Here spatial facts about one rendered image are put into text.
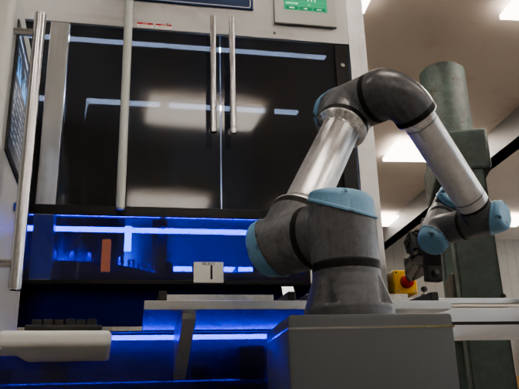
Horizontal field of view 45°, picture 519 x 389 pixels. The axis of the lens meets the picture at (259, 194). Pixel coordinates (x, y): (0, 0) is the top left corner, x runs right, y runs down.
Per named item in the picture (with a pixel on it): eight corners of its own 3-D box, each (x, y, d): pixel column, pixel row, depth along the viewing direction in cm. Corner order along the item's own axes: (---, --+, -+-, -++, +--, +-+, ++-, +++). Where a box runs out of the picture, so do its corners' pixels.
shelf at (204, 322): (141, 333, 177) (142, 326, 177) (377, 331, 189) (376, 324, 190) (144, 309, 132) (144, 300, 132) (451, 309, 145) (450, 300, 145)
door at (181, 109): (56, 205, 177) (70, 25, 195) (220, 209, 186) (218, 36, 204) (56, 204, 176) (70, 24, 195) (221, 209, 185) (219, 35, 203)
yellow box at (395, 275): (386, 297, 192) (384, 274, 194) (408, 297, 193) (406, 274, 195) (395, 293, 185) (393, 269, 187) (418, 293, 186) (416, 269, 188)
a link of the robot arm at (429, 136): (413, 42, 134) (517, 211, 149) (372, 62, 141) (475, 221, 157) (398, 69, 126) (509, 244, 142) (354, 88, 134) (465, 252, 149)
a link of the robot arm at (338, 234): (351, 253, 99) (344, 173, 103) (290, 267, 108) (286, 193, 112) (395, 262, 107) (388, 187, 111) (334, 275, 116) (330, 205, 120)
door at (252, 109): (222, 210, 186) (220, 37, 204) (360, 213, 193) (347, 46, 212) (222, 209, 185) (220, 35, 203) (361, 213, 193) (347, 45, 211)
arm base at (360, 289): (409, 316, 98) (402, 254, 101) (313, 318, 96) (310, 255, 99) (380, 327, 112) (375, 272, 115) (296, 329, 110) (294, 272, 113)
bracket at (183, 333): (173, 379, 167) (174, 329, 171) (184, 379, 167) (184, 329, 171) (181, 373, 135) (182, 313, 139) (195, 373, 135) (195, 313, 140)
